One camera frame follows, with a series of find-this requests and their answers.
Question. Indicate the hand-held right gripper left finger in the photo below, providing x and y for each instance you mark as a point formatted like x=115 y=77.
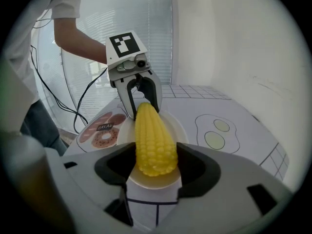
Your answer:
x=92 y=191

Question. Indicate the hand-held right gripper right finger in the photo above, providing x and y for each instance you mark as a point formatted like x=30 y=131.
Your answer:
x=224 y=203

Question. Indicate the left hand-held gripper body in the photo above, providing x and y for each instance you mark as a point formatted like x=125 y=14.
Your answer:
x=124 y=47

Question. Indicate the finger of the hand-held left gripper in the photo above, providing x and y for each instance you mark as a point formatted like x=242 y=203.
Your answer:
x=125 y=96
x=154 y=89

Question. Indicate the white oval plate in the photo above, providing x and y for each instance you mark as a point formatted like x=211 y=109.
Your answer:
x=175 y=130

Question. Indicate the yellow corn cob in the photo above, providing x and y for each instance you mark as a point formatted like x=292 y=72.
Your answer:
x=153 y=140

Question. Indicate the person's left forearm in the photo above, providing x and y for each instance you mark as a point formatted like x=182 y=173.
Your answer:
x=78 y=43

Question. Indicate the glass partition with blinds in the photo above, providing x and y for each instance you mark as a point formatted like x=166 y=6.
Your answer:
x=122 y=13

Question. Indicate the white grid-pattern tablecloth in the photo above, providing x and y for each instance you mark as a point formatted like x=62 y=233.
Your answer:
x=219 y=111

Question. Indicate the person's blue jeans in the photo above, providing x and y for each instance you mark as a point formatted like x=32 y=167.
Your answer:
x=41 y=125

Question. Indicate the person's white shirt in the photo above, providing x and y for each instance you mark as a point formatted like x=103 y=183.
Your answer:
x=24 y=45

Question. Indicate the small fisheye camera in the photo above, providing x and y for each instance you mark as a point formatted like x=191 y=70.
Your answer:
x=142 y=62

